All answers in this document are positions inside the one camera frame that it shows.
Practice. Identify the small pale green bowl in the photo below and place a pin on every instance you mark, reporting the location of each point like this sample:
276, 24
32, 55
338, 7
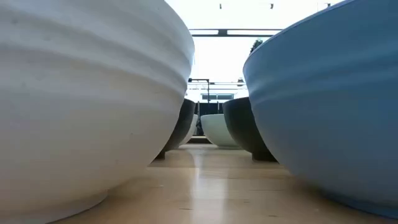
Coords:
214, 130

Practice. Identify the large white ribbed bowl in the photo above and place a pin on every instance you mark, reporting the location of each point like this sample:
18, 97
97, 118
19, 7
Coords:
77, 109

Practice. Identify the black partition panel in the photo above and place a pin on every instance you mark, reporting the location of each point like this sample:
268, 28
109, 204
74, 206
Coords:
211, 109

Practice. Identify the small white bowl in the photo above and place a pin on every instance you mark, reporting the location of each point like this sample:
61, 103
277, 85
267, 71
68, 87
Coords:
192, 127

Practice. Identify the black aluminium table frame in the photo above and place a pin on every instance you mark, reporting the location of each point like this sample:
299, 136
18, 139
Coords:
199, 140

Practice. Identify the small dark grey bowl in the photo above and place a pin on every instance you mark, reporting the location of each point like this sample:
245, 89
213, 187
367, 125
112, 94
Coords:
183, 124
239, 124

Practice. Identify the black background rig frame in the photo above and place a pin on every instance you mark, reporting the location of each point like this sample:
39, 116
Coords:
199, 80

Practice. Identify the large blue bowl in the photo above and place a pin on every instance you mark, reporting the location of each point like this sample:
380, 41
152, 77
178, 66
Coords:
326, 109

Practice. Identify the black overhead frame beam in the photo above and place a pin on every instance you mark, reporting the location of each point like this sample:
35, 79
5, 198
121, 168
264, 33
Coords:
222, 32

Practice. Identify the black overhead camera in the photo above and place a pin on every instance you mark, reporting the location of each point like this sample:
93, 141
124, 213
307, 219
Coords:
255, 46

